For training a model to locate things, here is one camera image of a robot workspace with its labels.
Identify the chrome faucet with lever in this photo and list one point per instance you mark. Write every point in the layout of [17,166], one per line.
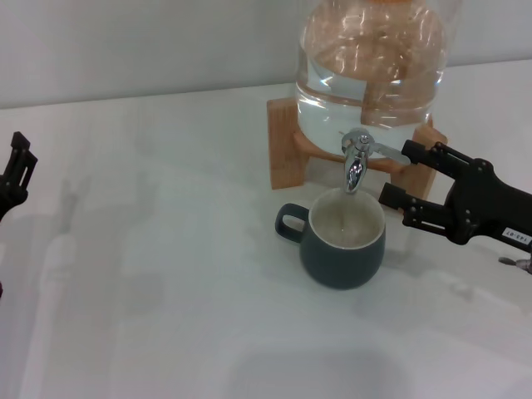
[355,166]

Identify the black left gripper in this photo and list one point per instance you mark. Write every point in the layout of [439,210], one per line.
[10,195]

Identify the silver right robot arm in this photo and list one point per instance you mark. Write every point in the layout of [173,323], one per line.
[521,264]

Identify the dark grey ceramic mug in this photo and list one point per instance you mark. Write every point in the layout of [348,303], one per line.
[345,266]

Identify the glass water dispenser jar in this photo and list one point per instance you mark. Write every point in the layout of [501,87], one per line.
[332,112]

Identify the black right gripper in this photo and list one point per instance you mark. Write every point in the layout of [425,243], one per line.
[498,208]

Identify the wooden dispenser stand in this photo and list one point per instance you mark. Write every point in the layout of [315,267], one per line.
[282,145]

